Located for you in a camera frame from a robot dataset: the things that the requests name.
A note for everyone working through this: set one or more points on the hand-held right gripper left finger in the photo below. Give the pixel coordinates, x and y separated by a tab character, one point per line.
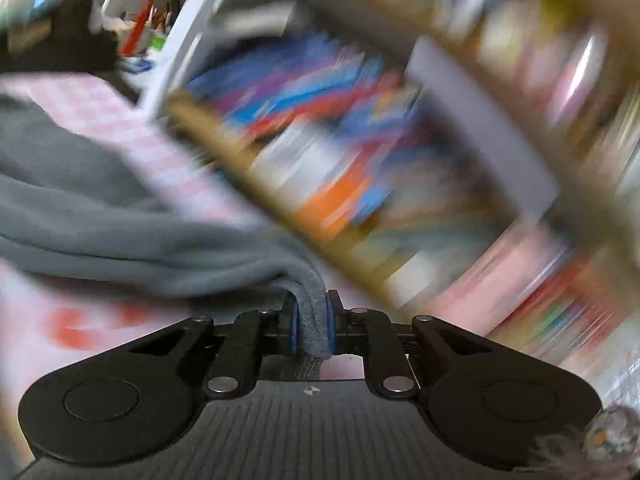
293	324

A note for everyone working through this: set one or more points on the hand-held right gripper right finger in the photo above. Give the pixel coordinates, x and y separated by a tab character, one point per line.
330	324

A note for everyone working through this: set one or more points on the grey garment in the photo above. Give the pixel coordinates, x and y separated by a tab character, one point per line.
125	240

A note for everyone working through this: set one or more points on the wooden bookshelf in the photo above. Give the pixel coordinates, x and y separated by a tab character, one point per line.
280	180

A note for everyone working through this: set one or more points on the row of colourful books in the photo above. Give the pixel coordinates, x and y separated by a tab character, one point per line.
325	150

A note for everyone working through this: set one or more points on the pink checkered bedsheet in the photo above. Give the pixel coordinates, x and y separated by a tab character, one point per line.
140	135

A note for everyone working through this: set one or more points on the grey flat board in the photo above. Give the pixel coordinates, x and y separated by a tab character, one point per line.
480	125

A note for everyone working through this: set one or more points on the white chair frame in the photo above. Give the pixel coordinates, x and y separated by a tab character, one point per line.
185	35

